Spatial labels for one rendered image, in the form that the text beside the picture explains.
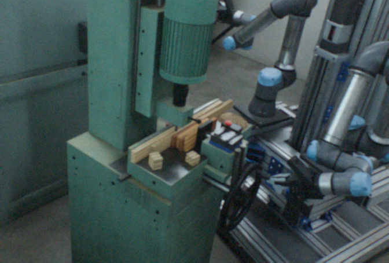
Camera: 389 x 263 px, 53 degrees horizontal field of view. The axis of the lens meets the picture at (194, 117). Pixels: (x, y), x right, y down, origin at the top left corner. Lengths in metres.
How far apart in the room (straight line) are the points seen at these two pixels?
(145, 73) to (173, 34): 0.23
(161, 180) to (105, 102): 0.44
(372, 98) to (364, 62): 0.69
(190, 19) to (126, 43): 0.28
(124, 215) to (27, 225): 0.99
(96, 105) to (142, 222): 0.52
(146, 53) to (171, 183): 0.48
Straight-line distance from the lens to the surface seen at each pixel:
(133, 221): 1.64
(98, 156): 1.66
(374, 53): 1.46
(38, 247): 2.42
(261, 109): 2.06
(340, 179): 1.37
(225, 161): 1.49
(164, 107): 1.52
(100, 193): 1.72
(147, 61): 1.46
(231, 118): 1.76
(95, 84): 1.65
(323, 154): 1.45
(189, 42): 1.32
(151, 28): 1.41
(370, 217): 2.69
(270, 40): 5.04
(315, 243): 2.32
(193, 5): 1.28
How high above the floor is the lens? 1.78
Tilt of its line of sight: 29 degrees down
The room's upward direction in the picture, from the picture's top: 8 degrees clockwise
